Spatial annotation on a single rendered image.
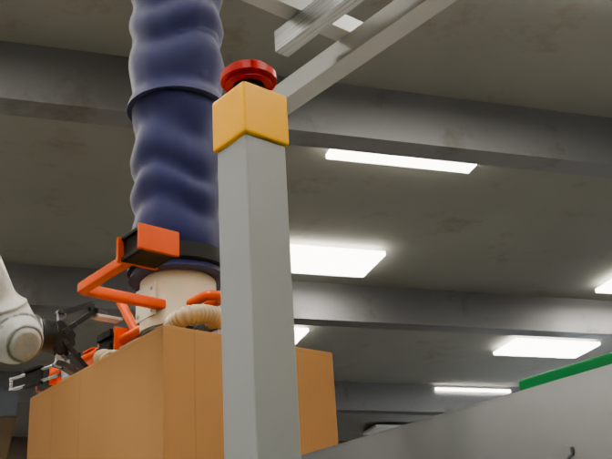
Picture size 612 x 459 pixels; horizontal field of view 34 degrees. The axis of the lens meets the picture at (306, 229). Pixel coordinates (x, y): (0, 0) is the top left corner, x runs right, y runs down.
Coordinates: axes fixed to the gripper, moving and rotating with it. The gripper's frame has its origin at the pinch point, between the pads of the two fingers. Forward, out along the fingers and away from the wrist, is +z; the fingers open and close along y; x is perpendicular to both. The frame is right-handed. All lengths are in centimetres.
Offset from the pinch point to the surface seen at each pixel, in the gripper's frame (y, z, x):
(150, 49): -63, -10, 32
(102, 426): 27.8, -20.3, 32.2
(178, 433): 34, -18, 56
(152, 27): -69, -10, 32
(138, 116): -48, -9, 26
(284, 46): -201, 148, -107
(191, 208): -22.1, -1.9, 36.4
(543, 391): 49, -35, 147
